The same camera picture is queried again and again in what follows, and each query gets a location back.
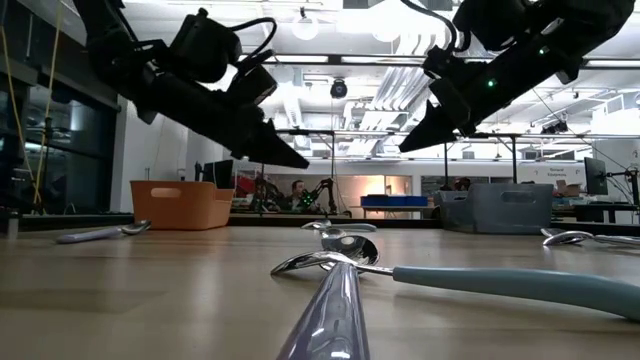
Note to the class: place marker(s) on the grey metal post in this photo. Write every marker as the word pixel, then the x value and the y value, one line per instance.
pixel 12 227

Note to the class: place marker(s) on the white wall sign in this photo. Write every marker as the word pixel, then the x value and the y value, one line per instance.
pixel 555 173

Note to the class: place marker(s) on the black rig frame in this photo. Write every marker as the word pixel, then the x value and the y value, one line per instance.
pixel 514 165
pixel 310 131

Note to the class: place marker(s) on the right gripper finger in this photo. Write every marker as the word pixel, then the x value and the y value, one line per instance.
pixel 455 130
pixel 427 127

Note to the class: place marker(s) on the orange plastic bin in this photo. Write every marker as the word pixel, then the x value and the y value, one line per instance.
pixel 180 205

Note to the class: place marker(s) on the blue storage bins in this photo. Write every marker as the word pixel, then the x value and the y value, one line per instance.
pixel 395 201

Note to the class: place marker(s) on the cardboard box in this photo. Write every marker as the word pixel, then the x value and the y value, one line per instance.
pixel 569 189

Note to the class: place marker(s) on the black overhead frame bar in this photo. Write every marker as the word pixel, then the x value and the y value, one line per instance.
pixel 335 59

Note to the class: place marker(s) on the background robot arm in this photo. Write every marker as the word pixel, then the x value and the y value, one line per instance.
pixel 265 192
pixel 320 189

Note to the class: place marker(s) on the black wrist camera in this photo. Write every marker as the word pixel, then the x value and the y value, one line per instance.
pixel 445 65
pixel 252 85

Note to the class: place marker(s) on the black overhead camera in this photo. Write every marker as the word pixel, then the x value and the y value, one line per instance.
pixel 338 88

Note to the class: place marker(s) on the black desk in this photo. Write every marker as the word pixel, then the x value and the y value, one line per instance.
pixel 600 206

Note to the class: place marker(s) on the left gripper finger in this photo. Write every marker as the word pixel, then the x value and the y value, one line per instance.
pixel 277 142
pixel 260 157

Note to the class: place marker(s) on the white round ceiling light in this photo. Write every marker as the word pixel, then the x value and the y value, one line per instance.
pixel 305 27

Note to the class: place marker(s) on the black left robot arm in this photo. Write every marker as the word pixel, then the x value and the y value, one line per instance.
pixel 205 45

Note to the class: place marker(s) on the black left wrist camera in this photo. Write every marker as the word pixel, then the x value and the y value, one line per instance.
pixel 252 85

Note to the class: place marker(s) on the grey plastic bin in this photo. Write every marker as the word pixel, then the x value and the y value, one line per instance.
pixel 510 210

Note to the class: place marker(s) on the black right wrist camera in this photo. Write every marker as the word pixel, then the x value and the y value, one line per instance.
pixel 445 65

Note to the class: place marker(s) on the person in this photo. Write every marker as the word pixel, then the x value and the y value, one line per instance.
pixel 298 192
pixel 462 184

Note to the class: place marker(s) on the red plastic cover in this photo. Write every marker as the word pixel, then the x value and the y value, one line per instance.
pixel 245 185

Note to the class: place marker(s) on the black computer monitor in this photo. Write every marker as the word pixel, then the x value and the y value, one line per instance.
pixel 596 176
pixel 218 174

